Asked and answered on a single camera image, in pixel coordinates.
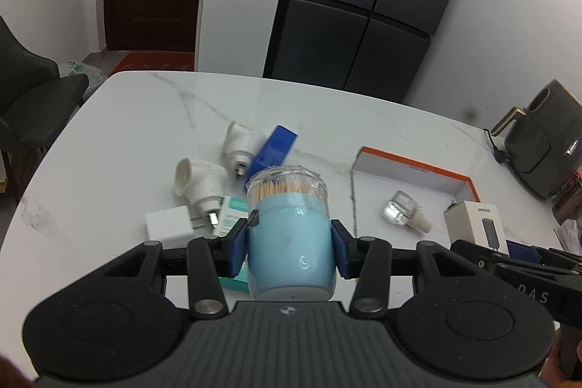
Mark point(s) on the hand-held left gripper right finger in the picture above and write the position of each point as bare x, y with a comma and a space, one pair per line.
340, 249

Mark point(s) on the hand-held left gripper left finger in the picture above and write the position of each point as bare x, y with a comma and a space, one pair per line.
238, 249

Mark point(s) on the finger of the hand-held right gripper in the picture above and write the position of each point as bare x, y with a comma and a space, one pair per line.
520, 248
473, 254

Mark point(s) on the white product box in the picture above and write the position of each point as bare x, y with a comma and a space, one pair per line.
473, 220

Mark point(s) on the teal bandage box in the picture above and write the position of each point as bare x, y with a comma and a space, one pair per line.
232, 210

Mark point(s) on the light blue toothpick holder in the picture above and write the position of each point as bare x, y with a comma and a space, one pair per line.
291, 233

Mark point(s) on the white plug-in device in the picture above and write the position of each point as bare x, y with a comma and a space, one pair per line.
238, 142
200, 183

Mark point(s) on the orange-rimmed white box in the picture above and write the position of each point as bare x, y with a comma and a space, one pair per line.
409, 188

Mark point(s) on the glossy blue box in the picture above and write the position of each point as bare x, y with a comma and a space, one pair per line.
275, 147

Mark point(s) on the clear plastic bag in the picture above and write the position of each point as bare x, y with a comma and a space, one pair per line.
570, 235

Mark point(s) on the clear liquid refill bottle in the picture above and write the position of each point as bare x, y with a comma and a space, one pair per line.
400, 208

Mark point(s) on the brown packet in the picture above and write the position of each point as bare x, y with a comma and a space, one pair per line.
568, 190

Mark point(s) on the white charger cube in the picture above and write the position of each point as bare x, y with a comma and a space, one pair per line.
166, 226

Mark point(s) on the dark grey air fryer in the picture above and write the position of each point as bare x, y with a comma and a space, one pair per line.
545, 133

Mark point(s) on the red doormat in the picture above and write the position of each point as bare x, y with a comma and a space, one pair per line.
150, 61

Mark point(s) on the white plastic bag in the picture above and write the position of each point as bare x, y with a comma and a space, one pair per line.
82, 72

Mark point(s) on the dark grey chair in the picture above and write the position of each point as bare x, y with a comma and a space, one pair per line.
41, 106

